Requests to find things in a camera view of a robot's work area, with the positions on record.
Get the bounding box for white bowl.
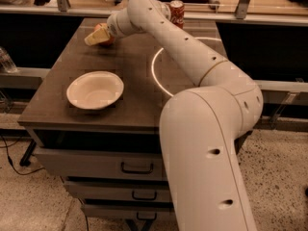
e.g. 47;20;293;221
66;71;124;110

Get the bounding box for grey drawer cabinet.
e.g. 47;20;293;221
17;17;253;231

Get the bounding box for metal railing frame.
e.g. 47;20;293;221
1;0;308;25

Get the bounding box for top drawer with handle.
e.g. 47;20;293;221
36;148;167;181

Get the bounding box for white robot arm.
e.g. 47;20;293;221
85;0;263;231

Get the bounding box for bottom drawer with handle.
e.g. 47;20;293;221
81;204;176;220

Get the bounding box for clear plastic bottle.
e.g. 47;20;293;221
0;47;18;74

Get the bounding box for black floor cable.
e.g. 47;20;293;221
0;134;46;177

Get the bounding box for red cola can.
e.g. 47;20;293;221
169;0;185;28

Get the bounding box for red apple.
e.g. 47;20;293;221
94;23;115;46

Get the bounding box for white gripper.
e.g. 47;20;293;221
85;9;141;46

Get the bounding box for drawer with handle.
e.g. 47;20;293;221
36;148;167;181
81;204;176;220
64;181;171;202

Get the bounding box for middle drawer with handle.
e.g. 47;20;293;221
64;181;171;202

